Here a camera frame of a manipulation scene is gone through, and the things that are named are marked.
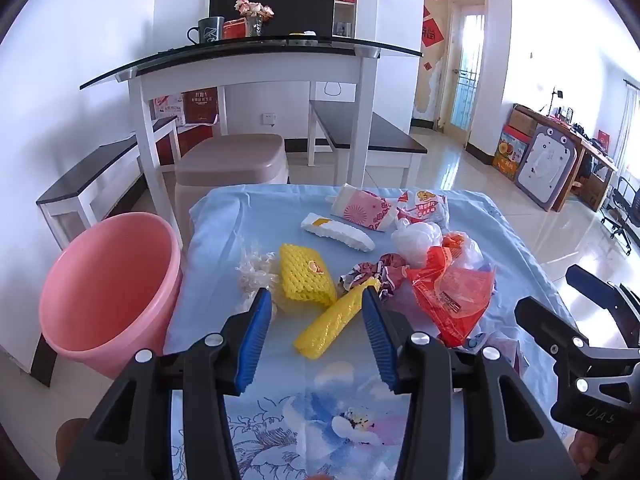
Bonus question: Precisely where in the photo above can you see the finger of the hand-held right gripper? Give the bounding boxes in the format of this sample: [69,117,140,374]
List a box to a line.
[566,264,640,348]
[514,296,640,407]

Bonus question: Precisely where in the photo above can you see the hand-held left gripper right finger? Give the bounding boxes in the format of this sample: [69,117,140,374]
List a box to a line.
[361,287,583,480]

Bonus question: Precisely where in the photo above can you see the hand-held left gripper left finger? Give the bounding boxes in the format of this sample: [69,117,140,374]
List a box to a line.
[57,287,273,480]

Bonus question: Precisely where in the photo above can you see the long yellow foam net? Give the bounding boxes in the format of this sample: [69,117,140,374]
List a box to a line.
[293,277,382,361]

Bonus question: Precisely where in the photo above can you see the blue white printed wrapper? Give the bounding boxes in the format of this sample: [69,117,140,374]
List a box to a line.
[462,330,494,356]

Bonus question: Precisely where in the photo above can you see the short yellow foam net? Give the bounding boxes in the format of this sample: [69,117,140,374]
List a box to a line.
[279,243,338,309]

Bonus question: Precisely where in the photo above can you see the dark printed wrapper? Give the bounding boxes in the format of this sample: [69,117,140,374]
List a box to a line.
[339,253,408,297]

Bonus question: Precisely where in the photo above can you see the red plastic bag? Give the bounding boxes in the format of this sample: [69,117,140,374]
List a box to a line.
[406,246,497,348]

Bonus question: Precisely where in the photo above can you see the pink plastic bucket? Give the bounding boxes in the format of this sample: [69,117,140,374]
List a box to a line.
[39,212,183,380]

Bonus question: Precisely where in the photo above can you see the person's right hand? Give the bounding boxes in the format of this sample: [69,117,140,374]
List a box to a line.
[572,429,623,478]

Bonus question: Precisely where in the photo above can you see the clear crumpled plastic wrapper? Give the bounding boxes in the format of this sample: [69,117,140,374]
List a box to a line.
[235,247,281,311]

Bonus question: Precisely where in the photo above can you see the light blue floral cloth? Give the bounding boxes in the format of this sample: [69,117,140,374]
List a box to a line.
[162,185,591,480]

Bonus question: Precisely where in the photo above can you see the black office chair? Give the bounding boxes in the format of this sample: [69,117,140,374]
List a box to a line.
[600,175,640,256]

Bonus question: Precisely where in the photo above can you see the orange white plastic bag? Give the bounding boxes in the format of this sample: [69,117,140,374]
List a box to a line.
[440,231,485,271]

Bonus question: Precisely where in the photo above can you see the white foam piece yellow label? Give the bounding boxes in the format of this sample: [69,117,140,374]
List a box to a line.
[300,212,376,253]

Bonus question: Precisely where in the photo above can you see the pink white paper bag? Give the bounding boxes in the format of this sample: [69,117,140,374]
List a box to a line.
[325,183,401,235]

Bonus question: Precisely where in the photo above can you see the wooden desk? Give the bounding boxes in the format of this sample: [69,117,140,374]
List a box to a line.
[512,103,618,211]

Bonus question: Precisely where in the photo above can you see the grey drawing board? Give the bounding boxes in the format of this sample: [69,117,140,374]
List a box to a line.
[514,125,583,212]

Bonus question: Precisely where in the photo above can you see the white red snack packet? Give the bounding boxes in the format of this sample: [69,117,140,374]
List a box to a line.
[396,189,451,226]

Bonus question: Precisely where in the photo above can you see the printed fruit box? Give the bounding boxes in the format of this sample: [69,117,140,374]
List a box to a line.
[492,127,530,181]

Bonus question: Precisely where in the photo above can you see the beige plastic stool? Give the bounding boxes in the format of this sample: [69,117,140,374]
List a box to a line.
[175,133,291,241]

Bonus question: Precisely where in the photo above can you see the cardboard box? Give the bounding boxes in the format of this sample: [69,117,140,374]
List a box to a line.
[507,110,538,136]

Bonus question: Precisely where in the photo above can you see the brown rounded object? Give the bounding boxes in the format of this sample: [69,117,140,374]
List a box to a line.
[55,417,93,466]

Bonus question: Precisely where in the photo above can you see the large red box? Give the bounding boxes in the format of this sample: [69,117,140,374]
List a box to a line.
[155,122,226,166]

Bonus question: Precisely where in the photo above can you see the short dark top white bench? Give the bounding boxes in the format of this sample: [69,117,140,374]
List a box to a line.
[308,100,428,186]

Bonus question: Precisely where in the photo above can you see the long dark top white bench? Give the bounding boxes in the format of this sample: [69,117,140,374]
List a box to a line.
[36,116,182,251]

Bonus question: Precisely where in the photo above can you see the dark red paper bag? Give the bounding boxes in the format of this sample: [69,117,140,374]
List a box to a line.
[182,89,221,125]

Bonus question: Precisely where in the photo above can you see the white red paper bag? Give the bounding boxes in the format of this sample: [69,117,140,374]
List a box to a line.
[152,94,187,126]

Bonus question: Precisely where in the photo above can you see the glass panel door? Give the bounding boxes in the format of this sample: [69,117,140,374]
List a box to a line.
[440,0,488,136]

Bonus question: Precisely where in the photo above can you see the white table glass top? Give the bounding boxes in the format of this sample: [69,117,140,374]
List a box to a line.
[80,37,423,221]

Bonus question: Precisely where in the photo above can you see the dark mug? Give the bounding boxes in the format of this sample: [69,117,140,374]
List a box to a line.
[187,16,226,46]

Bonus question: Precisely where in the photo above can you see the flower vase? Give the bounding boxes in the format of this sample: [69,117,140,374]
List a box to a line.
[235,0,275,37]

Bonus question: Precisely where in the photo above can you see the black monitor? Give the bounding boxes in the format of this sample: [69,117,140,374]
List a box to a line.
[209,0,336,43]

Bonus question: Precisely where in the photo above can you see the red wall decorations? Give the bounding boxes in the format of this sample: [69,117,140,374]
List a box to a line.
[421,0,446,48]

